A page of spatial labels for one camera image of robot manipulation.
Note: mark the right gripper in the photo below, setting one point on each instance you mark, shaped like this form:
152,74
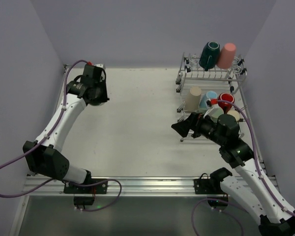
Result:
194,125

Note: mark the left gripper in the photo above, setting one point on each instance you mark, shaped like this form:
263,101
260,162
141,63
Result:
102,94

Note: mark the beige tall cup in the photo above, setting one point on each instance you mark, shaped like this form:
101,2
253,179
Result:
193,98

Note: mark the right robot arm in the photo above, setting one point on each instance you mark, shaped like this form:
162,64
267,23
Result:
273,214

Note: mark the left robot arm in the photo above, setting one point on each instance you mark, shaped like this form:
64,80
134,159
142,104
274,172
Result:
43,155

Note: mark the metal dish rack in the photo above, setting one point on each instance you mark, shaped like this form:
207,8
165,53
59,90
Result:
218,80

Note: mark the light green mug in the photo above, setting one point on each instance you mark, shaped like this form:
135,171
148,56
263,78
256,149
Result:
201,115

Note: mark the light blue mug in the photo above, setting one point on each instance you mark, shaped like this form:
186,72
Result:
207,96

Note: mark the red mug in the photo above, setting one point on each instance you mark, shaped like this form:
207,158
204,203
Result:
223,101

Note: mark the cream small cup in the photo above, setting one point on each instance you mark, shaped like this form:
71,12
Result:
235,114

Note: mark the dark green mug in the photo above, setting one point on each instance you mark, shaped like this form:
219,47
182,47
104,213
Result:
209,55

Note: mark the pink cup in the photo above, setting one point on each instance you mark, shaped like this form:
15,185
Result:
226,56

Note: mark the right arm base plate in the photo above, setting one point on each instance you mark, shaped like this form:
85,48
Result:
204,185

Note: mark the aluminium mounting rail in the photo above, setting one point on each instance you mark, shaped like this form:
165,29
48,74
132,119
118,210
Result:
131,187

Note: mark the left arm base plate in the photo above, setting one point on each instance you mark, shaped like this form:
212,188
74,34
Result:
92,186

